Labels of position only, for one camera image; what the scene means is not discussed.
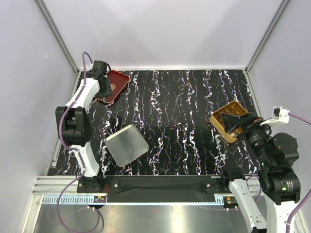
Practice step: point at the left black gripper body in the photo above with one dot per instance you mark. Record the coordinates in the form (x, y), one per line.
(105, 90)

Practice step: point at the right aluminium corner post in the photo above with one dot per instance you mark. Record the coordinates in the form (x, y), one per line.
(273, 23)

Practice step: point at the aluminium corner post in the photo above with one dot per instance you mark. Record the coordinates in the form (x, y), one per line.
(273, 23)
(55, 32)

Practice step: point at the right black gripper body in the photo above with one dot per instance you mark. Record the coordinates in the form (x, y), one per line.
(254, 133)

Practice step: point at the gold chocolate box tray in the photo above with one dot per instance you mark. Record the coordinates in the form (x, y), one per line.
(233, 108)

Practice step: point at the aluminium frame rail front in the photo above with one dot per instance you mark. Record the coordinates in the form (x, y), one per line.
(111, 199)

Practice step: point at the red lacquer tray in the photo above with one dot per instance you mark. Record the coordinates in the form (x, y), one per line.
(118, 82)

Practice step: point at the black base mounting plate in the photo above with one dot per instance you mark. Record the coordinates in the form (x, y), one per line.
(172, 186)

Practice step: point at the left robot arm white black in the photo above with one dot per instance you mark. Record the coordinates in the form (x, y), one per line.
(74, 128)

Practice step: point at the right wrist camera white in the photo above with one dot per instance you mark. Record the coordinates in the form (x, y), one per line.
(280, 116)

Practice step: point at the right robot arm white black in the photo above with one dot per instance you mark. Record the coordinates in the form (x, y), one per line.
(277, 155)

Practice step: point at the silver square tin lid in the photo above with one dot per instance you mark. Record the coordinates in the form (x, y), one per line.
(126, 145)

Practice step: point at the left aluminium corner post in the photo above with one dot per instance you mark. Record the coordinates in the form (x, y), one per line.
(55, 32)

